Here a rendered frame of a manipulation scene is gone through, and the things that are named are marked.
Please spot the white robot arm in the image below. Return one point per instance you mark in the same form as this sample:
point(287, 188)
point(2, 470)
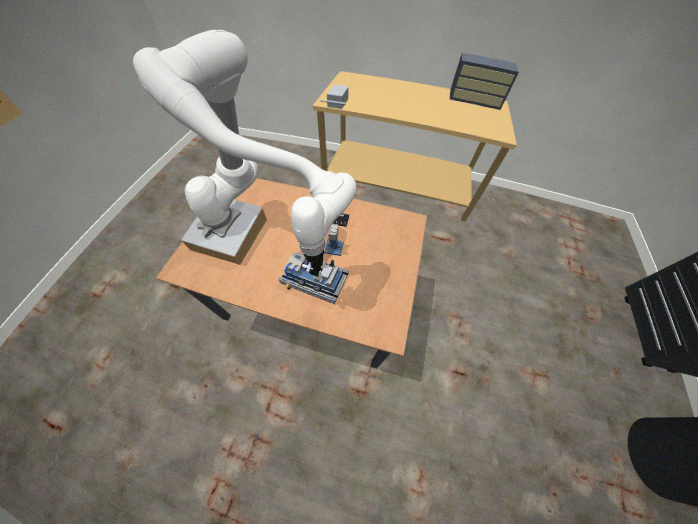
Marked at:
point(212, 62)

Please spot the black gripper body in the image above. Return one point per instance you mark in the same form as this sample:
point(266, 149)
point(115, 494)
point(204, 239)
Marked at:
point(312, 259)

